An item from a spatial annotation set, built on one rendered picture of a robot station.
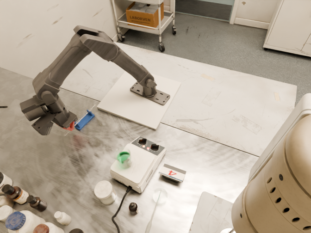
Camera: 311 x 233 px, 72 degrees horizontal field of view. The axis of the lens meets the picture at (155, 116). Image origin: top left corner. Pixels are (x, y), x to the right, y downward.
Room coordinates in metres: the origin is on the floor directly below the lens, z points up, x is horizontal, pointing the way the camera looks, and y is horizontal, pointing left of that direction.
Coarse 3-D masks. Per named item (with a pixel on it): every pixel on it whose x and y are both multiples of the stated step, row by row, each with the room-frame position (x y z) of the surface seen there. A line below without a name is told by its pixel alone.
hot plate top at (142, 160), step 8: (128, 144) 0.42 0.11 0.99; (136, 152) 0.38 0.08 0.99; (144, 152) 0.38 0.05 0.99; (136, 160) 0.35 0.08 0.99; (144, 160) 0.35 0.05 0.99; (152, 160) 0.35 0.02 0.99; (112, 168) 0.33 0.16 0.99; (120, 168) 0.33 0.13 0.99; (136, 168) 0.32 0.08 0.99; (144, 168) 0.32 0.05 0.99; (128, 176) 0.30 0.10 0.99; (136, 176) 0.29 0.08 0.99
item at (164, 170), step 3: (162, 168) 0.35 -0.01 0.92; (165, 168) 0.35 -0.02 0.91; (162, 171) 0.33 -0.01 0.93; (165, 171) 0.33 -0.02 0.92; (168, 171) 0.33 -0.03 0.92; (171, 171) 0.34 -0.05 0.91; (168, 174) 0.32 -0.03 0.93; (171, 174) 0.32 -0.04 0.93; (174, 174) 0.32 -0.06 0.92; (177, 174) 0.32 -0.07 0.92; (180, 174) 0.32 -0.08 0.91; (174, 177) 0.30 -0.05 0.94; (177, 177) 0.30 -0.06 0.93; (180, 177) 0.31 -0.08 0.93
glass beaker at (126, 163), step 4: (120, 148) 0.37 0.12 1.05; (124, 148) 0.37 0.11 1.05; (128, 148) 0.36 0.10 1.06; (116, 152) 0.35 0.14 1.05; (120, 152) 0.36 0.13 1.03; (128, 152) 0.36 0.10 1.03; (116, 156) 0.35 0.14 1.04; (128, 156) 0.33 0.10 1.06; (120, 160) 0.32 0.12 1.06; (124, 160) 0.32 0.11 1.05; (128, 160) 0.33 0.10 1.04; (132, 160) 0.35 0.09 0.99; (120, 164) 0.32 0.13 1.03; (124, 164) 0.32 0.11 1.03; (128, 164) 0.32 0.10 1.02; (132, 164) 0.34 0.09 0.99; (124, 168) 0.32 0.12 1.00; (128, 168) 0.32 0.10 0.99
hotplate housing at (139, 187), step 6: (132, 144) 0.43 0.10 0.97; (144, 150) 0.40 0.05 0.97; (162, 150) 0.41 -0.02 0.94; (156, 156) 0.37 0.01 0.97; (162, 156) 0.40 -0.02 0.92; (156, 162) 0.36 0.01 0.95; (150, 168) 0.33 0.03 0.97; (114, 174) 0.32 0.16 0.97; (150, 174) 0.32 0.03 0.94; (120, 180) 0.30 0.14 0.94; (126, 180) 0.29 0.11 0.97; (144, 180) 0.29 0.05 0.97; (132, 186) 0.28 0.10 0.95; (138, 186) 0.27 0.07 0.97; (144, 186) 0.28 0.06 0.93
